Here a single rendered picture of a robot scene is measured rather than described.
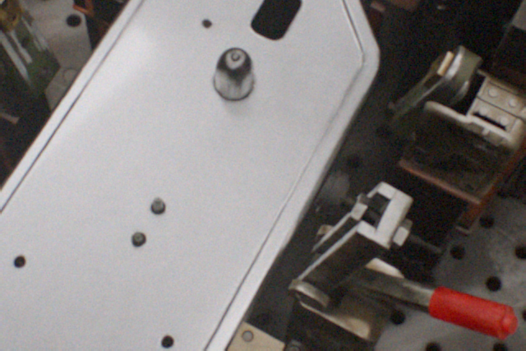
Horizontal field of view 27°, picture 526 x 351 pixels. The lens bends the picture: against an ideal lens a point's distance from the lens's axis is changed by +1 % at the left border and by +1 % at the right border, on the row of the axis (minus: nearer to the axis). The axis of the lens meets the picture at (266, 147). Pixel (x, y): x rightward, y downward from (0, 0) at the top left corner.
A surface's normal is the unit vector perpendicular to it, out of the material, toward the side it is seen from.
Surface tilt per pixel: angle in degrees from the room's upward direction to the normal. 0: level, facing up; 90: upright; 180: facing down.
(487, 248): 0
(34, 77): 78
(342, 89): 0
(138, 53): 0
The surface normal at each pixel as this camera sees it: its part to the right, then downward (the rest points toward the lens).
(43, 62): 0.88, 0.36
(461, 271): 0.05, -0.38
